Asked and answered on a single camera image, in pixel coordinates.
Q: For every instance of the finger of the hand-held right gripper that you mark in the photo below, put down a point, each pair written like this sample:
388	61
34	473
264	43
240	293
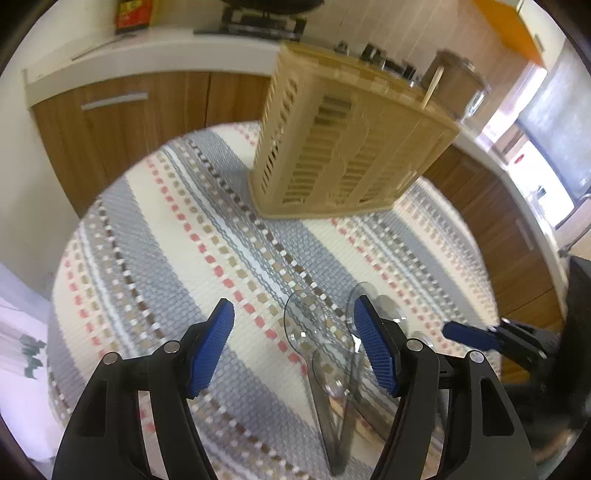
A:
468	335

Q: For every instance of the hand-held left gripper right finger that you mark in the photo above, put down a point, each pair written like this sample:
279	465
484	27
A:
376	346

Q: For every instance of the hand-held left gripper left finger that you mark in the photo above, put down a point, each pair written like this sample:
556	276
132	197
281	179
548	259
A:
210	350

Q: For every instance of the clear plastic spoon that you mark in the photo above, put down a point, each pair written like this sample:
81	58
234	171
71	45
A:
307	323
364	290
330	376
422	339
392	311

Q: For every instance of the bamboo utensil holder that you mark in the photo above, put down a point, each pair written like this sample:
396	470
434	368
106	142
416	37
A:
341	147

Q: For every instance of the wooden chopstick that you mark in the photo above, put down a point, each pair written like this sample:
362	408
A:
432	87

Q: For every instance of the striped woven tablecloth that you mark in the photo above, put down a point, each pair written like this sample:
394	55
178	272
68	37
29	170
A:
184	240

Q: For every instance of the white printed cloth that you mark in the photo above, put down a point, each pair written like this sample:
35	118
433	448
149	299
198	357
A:
23	332

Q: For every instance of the frosted window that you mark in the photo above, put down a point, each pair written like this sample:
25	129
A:
554	115

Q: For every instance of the brown rice cooker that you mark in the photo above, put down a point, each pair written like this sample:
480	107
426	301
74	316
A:
455	81

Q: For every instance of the black gas stove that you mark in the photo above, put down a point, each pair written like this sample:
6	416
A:
258	25

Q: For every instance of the dark soy sauce bottle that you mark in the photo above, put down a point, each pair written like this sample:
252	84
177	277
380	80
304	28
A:
132	16

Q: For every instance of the black wok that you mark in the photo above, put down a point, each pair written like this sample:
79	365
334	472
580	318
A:
272	3

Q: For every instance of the white and orange wall cabinet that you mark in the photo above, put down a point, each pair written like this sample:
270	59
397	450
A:
512	27

